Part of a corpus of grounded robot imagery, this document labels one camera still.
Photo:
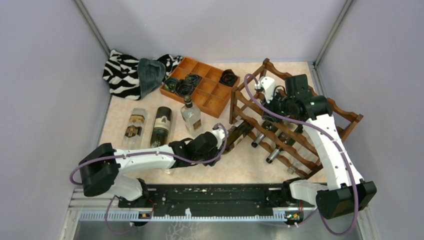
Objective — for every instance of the black rolled item right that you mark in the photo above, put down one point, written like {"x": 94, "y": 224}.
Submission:
{"x": 228, "y": 78}

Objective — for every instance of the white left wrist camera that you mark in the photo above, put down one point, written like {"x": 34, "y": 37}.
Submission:
{"x": 220, "y": 135}

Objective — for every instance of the dark wine bottle back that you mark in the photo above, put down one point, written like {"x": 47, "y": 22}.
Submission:
{"x": 236, "y": 134}

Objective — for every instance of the standing clear bottle black cap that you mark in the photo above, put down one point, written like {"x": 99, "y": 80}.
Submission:
{"x": 191, "y": 116}

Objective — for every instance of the clear liquor bottle gold label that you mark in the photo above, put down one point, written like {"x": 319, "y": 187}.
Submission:
{"x": 134, "y": 130}

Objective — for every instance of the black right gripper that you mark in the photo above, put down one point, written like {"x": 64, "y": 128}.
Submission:
{"x": 276, "y": 95}

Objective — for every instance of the zebra striped cloth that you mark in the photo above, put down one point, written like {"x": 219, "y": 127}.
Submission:
{"x": 120, "y": 73}

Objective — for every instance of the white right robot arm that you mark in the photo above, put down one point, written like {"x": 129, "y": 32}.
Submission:
{"x": 345, "y": 189}

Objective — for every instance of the dark wine bottle lying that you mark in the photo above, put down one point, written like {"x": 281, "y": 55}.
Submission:
{"x": 161, "y": 127}

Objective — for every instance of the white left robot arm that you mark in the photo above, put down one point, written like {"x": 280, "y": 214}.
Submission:
{"x": 105, "y": 169}

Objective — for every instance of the wooden wine rack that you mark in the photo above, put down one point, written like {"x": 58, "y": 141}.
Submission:
{"x": 299, "y": 115}

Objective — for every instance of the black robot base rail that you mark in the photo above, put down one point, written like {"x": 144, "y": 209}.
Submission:
{"x": 254, "y": 202}

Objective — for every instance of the small clear glass bottle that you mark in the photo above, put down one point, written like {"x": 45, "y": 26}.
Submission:
{"x": 169, "y": 171}

